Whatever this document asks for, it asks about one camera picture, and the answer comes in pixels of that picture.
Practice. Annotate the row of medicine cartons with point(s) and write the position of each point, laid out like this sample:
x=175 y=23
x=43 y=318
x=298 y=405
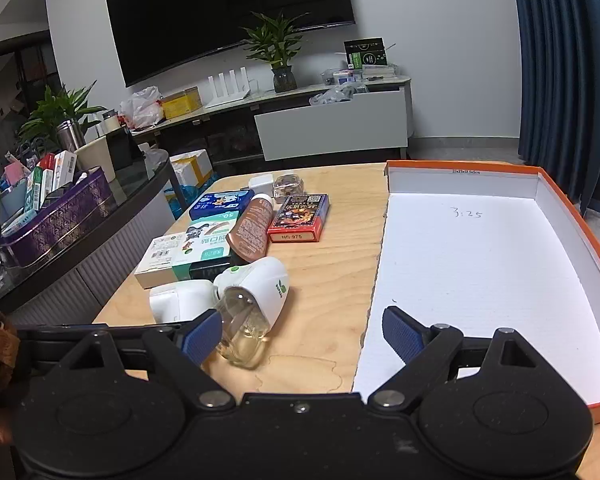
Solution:
x=40 y=185

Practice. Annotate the white and red plastic bag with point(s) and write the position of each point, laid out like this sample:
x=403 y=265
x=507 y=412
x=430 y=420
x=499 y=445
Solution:
x=140 y=107

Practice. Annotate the white charger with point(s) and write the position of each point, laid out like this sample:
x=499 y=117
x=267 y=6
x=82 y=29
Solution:
x=261 y=183

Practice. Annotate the orange-edged white cardboard box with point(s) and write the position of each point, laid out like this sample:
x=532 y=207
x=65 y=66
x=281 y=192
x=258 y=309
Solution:
x=480 y=285

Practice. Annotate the grey television cabinet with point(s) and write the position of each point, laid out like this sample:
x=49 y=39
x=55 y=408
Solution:
x=215 y=125

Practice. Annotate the white router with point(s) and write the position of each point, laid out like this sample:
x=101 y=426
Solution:
x=227 y=91

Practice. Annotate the black and green box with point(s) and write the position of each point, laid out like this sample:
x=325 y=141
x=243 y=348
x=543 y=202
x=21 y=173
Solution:
x=365 y=54

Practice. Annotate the bamboo plant in glass vase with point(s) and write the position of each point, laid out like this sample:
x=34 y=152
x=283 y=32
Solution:
x=280 y=50

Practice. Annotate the white plug-in heater with bottle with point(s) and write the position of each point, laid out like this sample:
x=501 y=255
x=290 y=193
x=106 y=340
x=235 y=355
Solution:
x=260 y=290

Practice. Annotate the clear refill bottle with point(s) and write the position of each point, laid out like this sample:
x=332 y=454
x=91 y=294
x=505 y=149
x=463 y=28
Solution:
x=288 y=187

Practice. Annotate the blue plastic box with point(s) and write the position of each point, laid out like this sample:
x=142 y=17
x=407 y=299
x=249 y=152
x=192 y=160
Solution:
x=220 y=204

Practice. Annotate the black glass side table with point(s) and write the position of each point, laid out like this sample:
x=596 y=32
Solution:
x=130 y=195

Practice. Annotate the blue water bottle pack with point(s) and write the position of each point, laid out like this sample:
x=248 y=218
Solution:
x=180 y=197

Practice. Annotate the blue curtain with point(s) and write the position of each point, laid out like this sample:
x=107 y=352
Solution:
x=560 y=60

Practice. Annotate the pile of small boxes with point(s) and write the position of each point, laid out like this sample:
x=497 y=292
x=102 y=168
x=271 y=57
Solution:
x=355 y=76

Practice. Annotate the leafy green plant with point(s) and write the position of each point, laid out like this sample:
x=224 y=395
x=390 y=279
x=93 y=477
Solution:
x=55 y=110

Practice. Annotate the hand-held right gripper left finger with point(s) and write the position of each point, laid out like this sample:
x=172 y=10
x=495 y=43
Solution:
x=203 y=334

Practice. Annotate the white cabinet drawer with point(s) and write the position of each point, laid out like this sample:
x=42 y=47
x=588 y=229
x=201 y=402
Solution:
x=330 y=127

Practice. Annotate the purple patterned tin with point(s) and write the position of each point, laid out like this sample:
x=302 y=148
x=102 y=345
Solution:
x=55 y=220

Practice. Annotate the crumpled clear plastic bag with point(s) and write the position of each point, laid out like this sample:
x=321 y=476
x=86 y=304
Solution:
x=154 y=156

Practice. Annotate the white cup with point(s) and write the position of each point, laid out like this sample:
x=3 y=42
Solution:
x=111 y=122

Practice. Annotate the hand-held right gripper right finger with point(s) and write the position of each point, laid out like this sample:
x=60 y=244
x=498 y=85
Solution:
x=403 y=335

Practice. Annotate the white and yellow cardboard box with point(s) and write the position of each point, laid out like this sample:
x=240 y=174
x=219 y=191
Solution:
x=192 y=167

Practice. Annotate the red playing card box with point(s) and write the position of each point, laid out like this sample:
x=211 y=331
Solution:
x=300 y=217

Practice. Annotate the brown cosmetic tube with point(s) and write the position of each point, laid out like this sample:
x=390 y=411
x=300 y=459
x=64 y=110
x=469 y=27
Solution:
x=250 y=230

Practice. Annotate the white and teal carton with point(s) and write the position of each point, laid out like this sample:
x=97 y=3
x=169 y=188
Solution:
x=180 y=252

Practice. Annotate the black television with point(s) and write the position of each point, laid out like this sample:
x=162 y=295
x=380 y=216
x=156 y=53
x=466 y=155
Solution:
x=220 y=15

